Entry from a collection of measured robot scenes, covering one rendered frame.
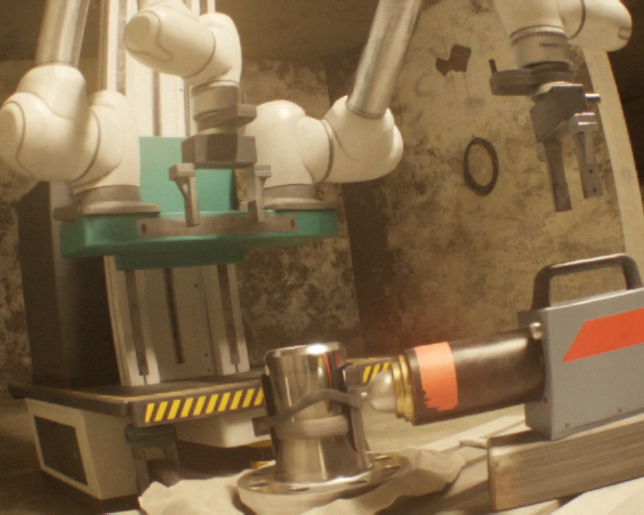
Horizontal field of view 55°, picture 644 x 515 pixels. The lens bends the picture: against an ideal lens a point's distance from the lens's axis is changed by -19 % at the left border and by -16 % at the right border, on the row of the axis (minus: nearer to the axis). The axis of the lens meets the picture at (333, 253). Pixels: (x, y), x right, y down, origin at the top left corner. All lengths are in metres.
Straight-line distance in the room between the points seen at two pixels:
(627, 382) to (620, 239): 4.04
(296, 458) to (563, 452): 0.38
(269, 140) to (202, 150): 0.47
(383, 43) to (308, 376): 0.86
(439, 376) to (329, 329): 6.03
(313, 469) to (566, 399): 0.36
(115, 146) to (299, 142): 0.49
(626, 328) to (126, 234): 0.93
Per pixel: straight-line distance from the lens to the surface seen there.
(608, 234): 4.97
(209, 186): 1.69
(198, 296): 1.72
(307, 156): 1.67
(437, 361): 0.85
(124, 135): 1.41
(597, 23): 1.06
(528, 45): 0.96
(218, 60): 1.23
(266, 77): 7.06
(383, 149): 1.74
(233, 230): 1.50
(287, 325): 6.62
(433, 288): 6.24
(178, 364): 1.68
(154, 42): 1.11
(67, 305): 1.68
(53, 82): 1.28
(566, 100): 0.91
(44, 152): 1.25
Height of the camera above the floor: 0.43
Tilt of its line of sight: 5 degrees up
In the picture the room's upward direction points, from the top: 8 degrees counter-clockwise
